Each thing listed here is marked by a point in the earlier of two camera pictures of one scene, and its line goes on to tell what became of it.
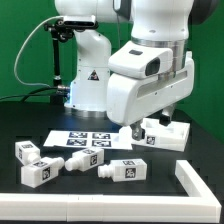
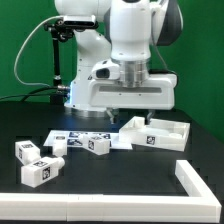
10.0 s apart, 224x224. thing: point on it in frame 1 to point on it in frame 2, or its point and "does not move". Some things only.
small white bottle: (84, 159) to (60, 145)
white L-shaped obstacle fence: (199, 207) does not move
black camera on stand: (64, 28) does not move
